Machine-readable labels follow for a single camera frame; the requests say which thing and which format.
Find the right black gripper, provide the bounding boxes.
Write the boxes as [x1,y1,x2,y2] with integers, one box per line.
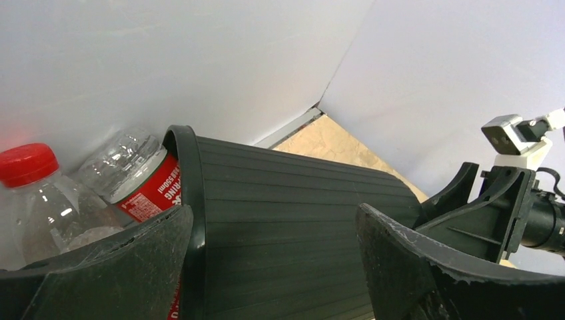
[412,162,564,263]

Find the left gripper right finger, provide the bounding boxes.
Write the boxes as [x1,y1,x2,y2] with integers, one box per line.
[355,204,564,319]

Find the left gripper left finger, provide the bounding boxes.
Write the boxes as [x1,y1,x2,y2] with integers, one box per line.
[1,205,193,319]

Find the red label bottle red cap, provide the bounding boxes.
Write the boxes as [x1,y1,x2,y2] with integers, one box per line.
[1,143,123,265]

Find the black ribbed waste bin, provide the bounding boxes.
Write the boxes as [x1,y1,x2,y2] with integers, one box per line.
[163,125,422,319]

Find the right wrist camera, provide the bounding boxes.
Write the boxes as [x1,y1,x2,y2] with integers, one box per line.
[481,109,564,171]

